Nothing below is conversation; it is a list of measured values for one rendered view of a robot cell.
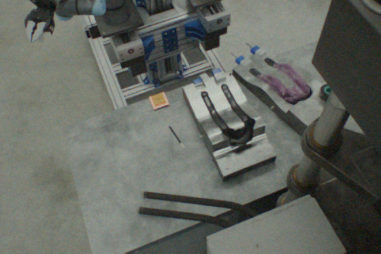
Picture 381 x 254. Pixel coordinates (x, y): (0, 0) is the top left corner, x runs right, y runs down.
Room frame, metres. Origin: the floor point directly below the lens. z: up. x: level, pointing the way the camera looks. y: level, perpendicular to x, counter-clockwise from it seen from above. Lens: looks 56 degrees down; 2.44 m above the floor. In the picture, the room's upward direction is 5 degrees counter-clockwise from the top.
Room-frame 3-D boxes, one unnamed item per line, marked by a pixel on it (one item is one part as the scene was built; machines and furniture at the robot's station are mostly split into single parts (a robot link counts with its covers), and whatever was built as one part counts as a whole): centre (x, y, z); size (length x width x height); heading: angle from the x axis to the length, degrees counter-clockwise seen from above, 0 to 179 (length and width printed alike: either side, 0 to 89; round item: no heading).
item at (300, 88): (1.16, -0.48, 0.90); 0.26 x 0.18 x 0.08; 35
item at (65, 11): (1.31, 0.49, 1.34); 0.11 x 0.08 x 0.11; 83
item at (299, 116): (1.16, -0.49, 0.86); 0.50 x 0.26 x 0.11; 35
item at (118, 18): (1.56, 0.34, 1.09); 0.15 x 0.15 x 0.10
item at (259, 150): (0.97, -0.17, 0.87); 0.50 x 0.26 x 0.14; 18
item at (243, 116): (0.99, -0.17, 0.92); 0.35 x 0.16 x 0.09; 18
